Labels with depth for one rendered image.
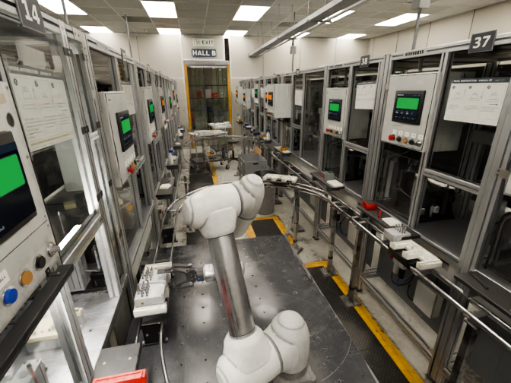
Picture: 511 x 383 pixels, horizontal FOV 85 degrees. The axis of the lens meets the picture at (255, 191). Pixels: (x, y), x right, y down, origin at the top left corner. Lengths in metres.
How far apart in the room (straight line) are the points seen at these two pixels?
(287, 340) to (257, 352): 0.13
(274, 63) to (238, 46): 1.23
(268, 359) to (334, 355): 0.42
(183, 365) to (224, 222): 0.73
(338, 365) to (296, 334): 0.33
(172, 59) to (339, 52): 5.27
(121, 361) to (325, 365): 0.82
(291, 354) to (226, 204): 0.62
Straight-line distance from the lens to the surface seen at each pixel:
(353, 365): 1.48
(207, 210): 0.96
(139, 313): 1.46
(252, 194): 1.04
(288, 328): 1.19
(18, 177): 0.78
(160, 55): 9.32
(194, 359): 1.47
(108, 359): 1.27
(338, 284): 2.96
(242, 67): 9.38
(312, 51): 10.05
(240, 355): 1.12
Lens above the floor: 1.81
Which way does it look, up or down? 20 degrees down
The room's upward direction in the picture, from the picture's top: 1 degrees counter-clockwise
